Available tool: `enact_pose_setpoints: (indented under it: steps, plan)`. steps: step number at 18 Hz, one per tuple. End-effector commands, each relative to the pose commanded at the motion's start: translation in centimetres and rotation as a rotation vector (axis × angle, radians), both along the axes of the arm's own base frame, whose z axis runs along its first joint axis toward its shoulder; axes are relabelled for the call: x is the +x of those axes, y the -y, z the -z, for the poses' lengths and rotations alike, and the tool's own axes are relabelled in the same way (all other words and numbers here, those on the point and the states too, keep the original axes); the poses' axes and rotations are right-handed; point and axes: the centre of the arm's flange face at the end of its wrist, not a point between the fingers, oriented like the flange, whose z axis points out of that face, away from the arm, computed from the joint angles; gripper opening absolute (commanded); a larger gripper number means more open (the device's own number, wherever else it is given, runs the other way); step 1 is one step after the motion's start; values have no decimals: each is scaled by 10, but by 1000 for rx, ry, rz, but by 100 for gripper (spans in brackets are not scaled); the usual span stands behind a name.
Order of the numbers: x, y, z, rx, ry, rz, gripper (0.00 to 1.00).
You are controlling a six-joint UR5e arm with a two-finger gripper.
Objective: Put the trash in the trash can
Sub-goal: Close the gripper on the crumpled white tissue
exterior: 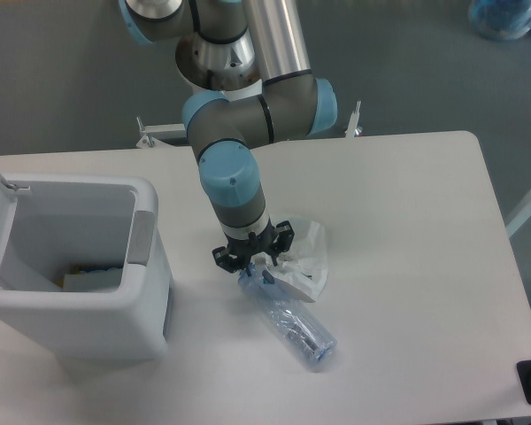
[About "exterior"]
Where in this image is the white trash can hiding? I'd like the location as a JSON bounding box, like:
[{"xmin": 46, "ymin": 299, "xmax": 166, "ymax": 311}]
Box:
[{"xmin": 0, "ymin": 174, "xmax": 173, "ymax": 360}]

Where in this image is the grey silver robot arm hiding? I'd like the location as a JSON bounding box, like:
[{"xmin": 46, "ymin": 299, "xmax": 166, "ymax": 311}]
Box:
[{"xmin": 119, "ymin": 1, "xmax": 337, "ymax": 273}]

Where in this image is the blue plastic bag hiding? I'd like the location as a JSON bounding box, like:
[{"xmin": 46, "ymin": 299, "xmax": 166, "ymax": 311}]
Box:
[{"xmin": 467, "ymin": 0, "xmax": 531, "ymax": 42}]

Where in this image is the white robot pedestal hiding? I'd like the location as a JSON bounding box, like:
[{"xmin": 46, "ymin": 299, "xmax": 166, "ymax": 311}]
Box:
[{"xmin": 175, "ymin": 29, "xmax": 262, "ymax": 101}]

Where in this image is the clear plastic water bottle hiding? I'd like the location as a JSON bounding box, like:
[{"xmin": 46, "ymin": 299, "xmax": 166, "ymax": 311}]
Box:
[{"xmin": 238, "ymin": 264, "xmax": 337, "ymax": 370}]

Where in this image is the white pedestal base frame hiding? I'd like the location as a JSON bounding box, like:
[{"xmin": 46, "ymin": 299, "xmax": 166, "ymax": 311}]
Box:
[{"xmin": 135, "ymin": 100, "xmax": 363, "ymax": 149}]

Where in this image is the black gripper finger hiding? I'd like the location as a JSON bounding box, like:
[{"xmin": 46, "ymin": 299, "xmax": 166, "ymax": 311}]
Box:
[
  {"xmin": 267, "ymin": 220, "xmax": 294, "ymax": 266},
  {"xmin": 212, "ymin": 246, "xmax": 248, "ymax": 273}
]

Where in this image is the yellow blue trash in bin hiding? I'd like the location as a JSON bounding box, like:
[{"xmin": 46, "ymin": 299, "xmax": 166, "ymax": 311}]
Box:
[{"xmin": 61, "ymin": 266, "xmax": 123, "ymax": 292}]

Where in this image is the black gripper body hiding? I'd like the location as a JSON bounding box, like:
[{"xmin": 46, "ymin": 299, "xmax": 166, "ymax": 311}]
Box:
[{"xmin": 227, "ymin": 221, "xmax": 276, "ymax": 267}]

